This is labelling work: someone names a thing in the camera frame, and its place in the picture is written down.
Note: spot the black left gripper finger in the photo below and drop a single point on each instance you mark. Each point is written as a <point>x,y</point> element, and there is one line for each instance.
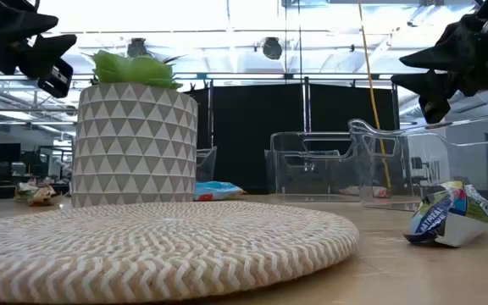
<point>49,53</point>
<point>23,23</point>

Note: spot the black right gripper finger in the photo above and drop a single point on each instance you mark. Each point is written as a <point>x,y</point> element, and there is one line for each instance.
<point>456,51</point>
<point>436,91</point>

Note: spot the red green wrapper granola bar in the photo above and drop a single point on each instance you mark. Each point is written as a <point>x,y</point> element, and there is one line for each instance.
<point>375,192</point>

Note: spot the oatmeal bar white blue wrapper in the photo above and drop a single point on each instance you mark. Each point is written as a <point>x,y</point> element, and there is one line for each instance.
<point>451,220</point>

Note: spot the green tan wrapper bar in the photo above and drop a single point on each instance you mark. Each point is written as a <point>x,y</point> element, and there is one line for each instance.
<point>36,195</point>

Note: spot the blue wrapper granola bar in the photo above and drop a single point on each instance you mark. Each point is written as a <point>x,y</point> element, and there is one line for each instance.
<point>216,190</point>

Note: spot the green artificial succulent plant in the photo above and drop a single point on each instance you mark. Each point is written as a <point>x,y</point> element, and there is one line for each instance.
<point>134,70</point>

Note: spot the large clear plastic bin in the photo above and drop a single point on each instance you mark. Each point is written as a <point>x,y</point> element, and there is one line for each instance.
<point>396,169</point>

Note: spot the black computer monitor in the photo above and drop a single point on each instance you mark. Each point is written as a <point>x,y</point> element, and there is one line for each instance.
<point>6,152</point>

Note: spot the white grey triangle-pattern pot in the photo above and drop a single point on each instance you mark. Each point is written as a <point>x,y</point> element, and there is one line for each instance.
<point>134,148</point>

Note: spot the narrow black partition panel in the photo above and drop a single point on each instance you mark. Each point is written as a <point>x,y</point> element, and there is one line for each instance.
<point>201,118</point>

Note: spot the wide black partition panel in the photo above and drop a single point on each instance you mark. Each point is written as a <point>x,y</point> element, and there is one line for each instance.
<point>252,140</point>

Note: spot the small clear plastic bin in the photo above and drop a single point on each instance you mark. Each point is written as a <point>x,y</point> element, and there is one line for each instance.
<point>206,165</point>

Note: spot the round woven beige placemat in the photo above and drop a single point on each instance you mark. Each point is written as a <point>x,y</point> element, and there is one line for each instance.
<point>155,245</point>

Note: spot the silver ventilation duct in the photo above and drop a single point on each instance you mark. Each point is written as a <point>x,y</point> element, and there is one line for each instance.
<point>409,109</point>

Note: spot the metal partition post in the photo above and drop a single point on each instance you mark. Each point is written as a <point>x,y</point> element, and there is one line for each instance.
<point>306,106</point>

